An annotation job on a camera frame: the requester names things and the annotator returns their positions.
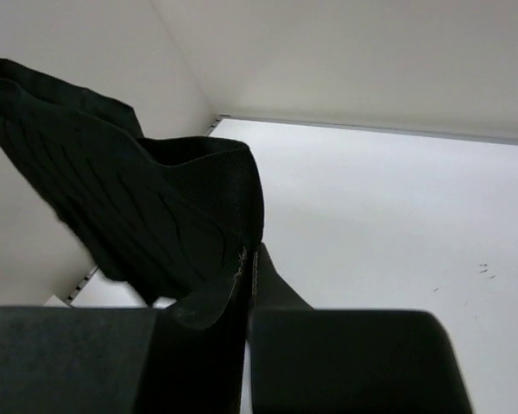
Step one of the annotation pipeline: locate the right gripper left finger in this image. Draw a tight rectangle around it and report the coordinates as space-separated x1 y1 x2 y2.
0 253 247 413

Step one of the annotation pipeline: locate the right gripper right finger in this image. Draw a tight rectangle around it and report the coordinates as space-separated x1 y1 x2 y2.
249 247 472 413

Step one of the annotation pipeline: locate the black skirt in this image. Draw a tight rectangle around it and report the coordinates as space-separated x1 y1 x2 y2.
0 59 264 304

